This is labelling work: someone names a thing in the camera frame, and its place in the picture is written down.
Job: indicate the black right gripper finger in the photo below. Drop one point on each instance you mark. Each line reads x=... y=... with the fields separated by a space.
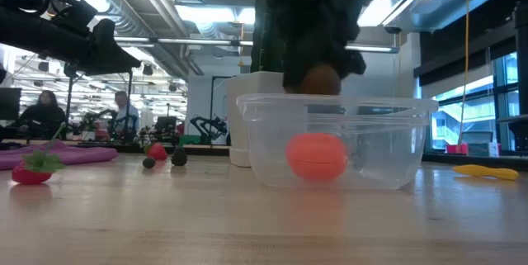
x=352 y=64
x=293 y=77

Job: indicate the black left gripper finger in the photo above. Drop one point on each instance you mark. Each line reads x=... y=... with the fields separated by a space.
x=107 y=70
x=108 y=46

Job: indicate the brown kiwi fruit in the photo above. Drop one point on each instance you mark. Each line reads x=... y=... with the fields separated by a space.
x=319 y=80

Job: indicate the orange round toy fruit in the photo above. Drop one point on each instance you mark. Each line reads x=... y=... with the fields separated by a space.
x=317 y=157

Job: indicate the small red strawberry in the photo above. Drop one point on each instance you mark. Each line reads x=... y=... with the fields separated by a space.
x=157 y=152

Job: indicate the dark cherry with stem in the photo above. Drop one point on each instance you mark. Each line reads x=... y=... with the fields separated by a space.
x=149 y=162

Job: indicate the black blackberry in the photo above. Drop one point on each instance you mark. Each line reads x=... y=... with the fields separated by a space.
x=179 y=157

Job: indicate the large leafy red strawberry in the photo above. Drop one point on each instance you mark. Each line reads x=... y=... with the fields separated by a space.
x=31 y=174

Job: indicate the background black robot arm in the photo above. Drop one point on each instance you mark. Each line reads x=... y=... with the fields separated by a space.
x=99 y=116
x=210 y=126

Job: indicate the clear plastic tupperware container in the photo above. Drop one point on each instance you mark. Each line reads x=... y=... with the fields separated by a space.
x=392 y=162

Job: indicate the tall green cactus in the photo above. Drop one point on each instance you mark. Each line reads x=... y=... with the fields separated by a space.
x=264 y=50

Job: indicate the person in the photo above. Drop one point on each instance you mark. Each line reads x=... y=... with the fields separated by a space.
x=125 y=118
x=43 y=118

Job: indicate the white hexagonal plant pot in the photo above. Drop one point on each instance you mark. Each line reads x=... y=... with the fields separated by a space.
x=235 y=112

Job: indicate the black computer monitor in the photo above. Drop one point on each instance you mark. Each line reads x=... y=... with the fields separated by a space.
x=10 y=104

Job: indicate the small black monitor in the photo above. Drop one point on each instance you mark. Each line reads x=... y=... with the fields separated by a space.
x=166 y=124

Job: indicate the long ceiling tube light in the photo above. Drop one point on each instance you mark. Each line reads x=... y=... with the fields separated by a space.
x=198 y=41

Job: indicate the purple cloth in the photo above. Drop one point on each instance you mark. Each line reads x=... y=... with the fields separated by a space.
x=74 y=154

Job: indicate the green box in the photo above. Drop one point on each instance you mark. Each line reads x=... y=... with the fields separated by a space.
x=189 y=140

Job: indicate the red plastic bin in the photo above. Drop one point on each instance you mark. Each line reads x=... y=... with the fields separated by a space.
x=457 y=149

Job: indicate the teal cardboard box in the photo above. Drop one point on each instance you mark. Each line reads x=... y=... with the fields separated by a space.
x=482 y=149

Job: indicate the yellow toy banana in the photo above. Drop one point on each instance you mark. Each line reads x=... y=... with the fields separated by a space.
x=486 y=172

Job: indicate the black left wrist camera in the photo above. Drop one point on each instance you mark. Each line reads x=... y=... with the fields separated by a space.
x=74 y=15

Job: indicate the black ceiling camera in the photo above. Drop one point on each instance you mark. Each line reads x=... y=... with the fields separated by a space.
x=393 y=29

